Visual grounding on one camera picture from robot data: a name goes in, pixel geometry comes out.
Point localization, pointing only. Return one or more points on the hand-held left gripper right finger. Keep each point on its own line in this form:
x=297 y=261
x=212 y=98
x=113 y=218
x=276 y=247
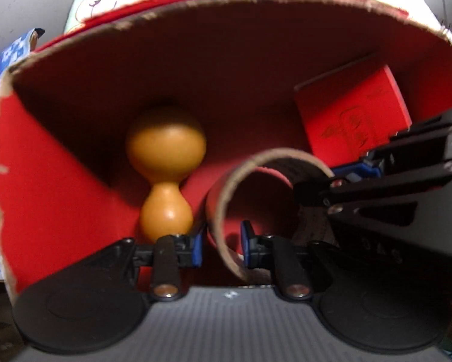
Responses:
x=246 y=245

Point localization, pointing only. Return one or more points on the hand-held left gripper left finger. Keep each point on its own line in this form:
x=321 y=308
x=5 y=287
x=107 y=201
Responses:
x=197 y=247

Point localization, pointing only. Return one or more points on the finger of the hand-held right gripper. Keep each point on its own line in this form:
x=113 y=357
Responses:
x=356 y=169
x=361 y=190

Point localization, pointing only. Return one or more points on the brown cardboard tape roll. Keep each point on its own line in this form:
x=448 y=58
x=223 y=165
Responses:
x=218 y=203

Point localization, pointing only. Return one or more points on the small red gift box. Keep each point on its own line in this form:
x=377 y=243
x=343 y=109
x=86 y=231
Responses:
x=343 y=113

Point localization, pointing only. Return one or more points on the large red cardboard box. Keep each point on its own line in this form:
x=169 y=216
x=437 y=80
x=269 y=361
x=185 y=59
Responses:
x=79 y=196

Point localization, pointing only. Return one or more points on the orange wooden gourd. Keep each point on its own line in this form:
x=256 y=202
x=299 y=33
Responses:
x=165 y=147

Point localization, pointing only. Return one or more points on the blue white patterned bag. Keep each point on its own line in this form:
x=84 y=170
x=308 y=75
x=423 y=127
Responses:
x=16 y=51

